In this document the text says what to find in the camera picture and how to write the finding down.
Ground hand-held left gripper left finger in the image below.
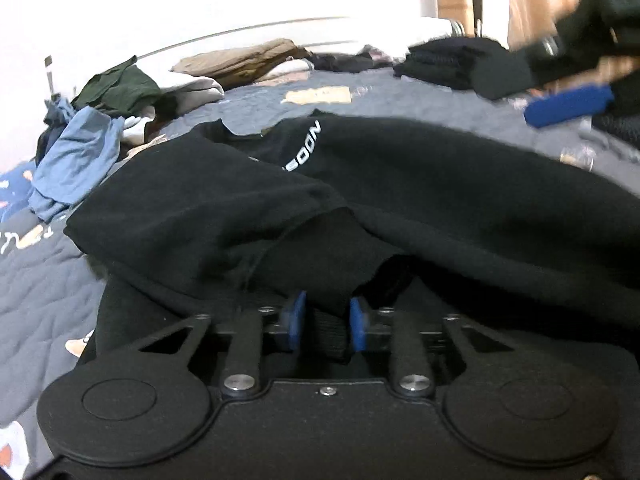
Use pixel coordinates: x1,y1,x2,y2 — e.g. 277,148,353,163
134,291,307,401

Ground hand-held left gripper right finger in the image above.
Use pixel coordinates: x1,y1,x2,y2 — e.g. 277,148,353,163
350,296,503,401

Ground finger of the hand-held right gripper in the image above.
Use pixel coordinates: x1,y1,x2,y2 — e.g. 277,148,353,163
524,85,615,128
520,35,601,86

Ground black sweatshirt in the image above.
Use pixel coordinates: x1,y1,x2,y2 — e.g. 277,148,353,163
65,112,640,376

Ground stack of folded black clothes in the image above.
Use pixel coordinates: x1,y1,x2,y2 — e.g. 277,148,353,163
392,36,533,101

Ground dark crumpled clothes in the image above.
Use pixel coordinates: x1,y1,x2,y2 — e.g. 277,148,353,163
312,51,396,74

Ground navy dotted garment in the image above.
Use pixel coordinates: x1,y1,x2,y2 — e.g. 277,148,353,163
591,109,640,162

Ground beige curtain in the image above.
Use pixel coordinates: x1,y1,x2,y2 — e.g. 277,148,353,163
507,0,586,51

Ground white garment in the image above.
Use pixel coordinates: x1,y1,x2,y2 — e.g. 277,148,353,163
120,76,226,146

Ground grey quilted bedspread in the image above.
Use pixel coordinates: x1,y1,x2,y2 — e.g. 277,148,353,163
0,65,640,461

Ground white bed headboard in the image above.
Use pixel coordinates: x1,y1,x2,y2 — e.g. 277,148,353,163
135,14,453,68

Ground light blue shirt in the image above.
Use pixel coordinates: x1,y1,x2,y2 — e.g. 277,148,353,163
27,97,123,223

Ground dark green garment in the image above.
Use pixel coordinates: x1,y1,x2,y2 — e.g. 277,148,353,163
72,56,162,116

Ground blue printed blanket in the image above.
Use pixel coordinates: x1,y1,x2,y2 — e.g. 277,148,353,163
0,160,43,223

